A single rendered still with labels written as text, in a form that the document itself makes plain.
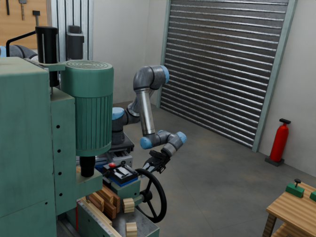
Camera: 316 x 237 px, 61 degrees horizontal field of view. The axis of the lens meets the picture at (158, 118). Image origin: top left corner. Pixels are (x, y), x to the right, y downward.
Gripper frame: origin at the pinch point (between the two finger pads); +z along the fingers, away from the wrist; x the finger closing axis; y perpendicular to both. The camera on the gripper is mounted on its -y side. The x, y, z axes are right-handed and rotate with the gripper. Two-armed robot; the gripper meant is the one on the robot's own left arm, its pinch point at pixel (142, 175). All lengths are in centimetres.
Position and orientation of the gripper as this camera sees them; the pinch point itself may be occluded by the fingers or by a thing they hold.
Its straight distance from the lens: 151.7
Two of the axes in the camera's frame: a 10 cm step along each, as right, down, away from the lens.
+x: -7.0, -3.2, 6.4
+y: 2.7, 7.1, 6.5
